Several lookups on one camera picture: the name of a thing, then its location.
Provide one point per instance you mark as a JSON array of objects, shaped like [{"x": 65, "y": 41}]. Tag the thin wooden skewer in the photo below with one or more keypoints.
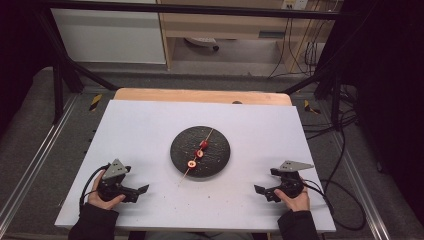
[{"x": 209, "y": 134}]

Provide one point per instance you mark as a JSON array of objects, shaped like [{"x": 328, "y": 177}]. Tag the white cabinet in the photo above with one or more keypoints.
[{"x": 106, "y": 33}]

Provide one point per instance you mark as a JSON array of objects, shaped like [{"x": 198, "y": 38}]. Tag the light wooden desk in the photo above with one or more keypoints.
[{"x": 216, "y": 28}]

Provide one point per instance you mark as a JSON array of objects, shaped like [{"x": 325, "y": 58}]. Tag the white wall socket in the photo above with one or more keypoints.
[{"x": 295, "y": 4}]

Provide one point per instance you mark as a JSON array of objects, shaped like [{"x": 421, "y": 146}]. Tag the person's right hand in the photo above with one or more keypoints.
[{"x": 297, "y": 203}]

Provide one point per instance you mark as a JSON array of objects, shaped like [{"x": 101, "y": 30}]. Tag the red fruit piece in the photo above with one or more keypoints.
[
  {"x": 199, "y": 153},
  {"x": 191, "y": 164},
  {"x": 203, "y": 144}
]

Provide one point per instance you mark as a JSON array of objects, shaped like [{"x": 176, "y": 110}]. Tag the wooden table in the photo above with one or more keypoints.
[{"x": 186, "y": 96}]

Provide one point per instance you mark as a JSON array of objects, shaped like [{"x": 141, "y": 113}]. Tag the white board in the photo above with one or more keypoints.
[{"x": 140, "y": 133}]

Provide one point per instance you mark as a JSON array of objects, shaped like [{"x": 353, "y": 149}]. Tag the white chair base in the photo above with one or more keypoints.
[{"x": 201, "y": 41}]

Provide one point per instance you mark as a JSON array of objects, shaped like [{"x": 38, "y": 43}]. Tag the black curtain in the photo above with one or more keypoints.
[
  {"x": 20, "y": 50},
  {"x": 390, "y": 100}
]

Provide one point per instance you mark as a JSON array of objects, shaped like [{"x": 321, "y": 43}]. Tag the person's left hand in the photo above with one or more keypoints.
[{"x": 96, "y": 199}]

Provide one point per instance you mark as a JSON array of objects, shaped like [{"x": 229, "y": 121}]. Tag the black metal frame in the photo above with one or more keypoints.
[{"x": 200, "y": 9}]

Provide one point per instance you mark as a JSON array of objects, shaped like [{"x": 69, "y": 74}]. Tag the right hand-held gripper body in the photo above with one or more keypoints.
[{"x": 291, "y": 186}]

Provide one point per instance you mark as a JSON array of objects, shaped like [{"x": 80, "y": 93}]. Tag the round black plate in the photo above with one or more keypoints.
[{"x": 186, "y": 146}]

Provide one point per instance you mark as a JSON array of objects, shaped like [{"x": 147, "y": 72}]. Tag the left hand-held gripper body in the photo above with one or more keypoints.
[{"x": 113, "y": 170}]

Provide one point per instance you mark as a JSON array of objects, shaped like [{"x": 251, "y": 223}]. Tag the metal floor rail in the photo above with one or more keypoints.
[
  {"x": 363, "y": 190},
  {"x": 36, "y": 156}
]

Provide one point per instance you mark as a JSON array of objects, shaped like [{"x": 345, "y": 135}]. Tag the yellow black floor tape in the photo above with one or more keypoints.
[
  {"x": 95, "y": 102},
  {"x": 310, "y": 107}
]

